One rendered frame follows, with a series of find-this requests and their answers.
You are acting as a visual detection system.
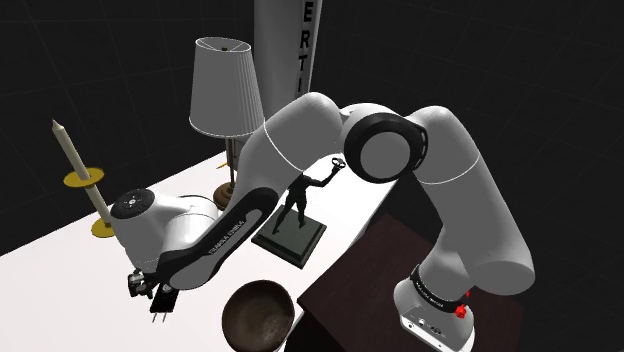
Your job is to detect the dark brown bowl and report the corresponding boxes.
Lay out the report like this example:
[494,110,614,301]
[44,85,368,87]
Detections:
[221,279,297,352]

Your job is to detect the dark figure statue on base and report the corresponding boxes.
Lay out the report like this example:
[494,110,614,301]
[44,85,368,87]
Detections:
[250,156,348,270]

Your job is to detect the white candle in gold holder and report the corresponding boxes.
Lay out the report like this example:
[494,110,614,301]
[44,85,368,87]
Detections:
[50,118,116,240]

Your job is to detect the table lamp with grey shade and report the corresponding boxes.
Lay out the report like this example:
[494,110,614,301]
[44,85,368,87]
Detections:
[188,36,266,212]

